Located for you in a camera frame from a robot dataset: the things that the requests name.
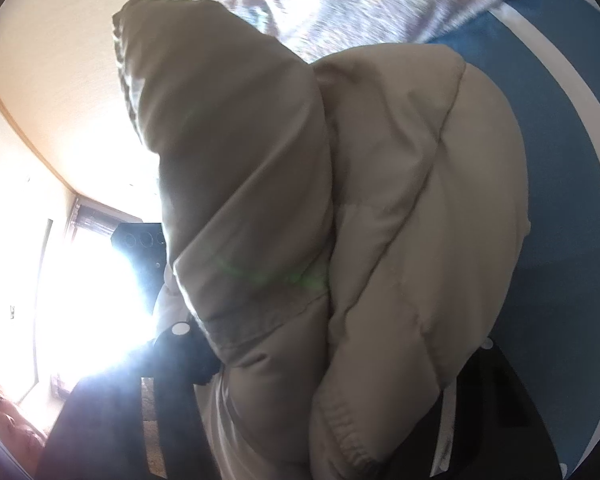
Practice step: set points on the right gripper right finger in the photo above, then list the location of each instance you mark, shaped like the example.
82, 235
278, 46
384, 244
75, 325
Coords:
483, 425

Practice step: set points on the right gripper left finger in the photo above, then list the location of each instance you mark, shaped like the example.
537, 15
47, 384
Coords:
141, 419

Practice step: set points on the beige puffer jacket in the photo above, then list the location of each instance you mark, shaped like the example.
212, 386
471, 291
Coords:
344, 231

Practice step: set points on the person's face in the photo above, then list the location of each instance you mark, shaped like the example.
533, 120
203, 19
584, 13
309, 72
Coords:
22, 439

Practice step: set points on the blue white striped bedsheet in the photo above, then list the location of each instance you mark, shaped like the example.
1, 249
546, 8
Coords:
545, 56

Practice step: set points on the window with black frame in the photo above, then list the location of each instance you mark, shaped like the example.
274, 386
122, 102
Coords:
70, 304

